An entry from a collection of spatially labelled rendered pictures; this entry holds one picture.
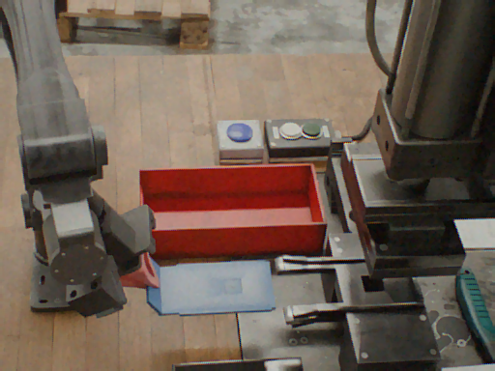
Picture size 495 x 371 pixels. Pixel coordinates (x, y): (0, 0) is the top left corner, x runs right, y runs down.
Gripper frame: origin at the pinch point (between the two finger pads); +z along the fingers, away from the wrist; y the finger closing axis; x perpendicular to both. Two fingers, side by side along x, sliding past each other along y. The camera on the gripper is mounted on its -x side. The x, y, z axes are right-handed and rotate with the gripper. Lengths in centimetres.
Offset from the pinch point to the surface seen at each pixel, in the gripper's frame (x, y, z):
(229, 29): 187, -27, 109
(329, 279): 3.8, 16.5, 17.3
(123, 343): -1.7, -8.5, 6.9
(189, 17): 178, -33, 91
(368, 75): 51, 27, 31
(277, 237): 11.9, 11.3, 15.1
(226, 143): 31.8, 6.2, 13.7
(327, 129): 34.2, 19.8, 21.9
